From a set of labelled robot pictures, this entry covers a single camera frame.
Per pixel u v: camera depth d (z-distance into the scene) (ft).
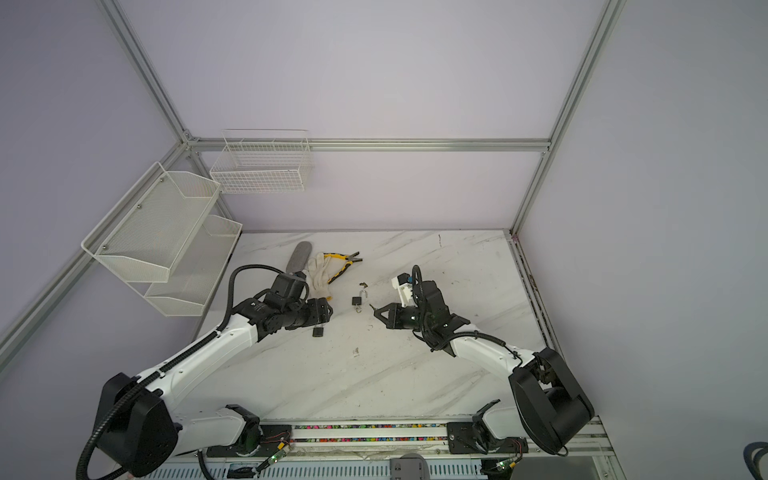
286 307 2.10
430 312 2.15
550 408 1.37
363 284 3.42
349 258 3.64
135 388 1.33
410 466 2.27
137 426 1.28
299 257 3.60
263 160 3.13
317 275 3.42
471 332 1.86
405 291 2.51
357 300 3.31
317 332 3.04
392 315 2.50
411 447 2.41
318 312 2.44
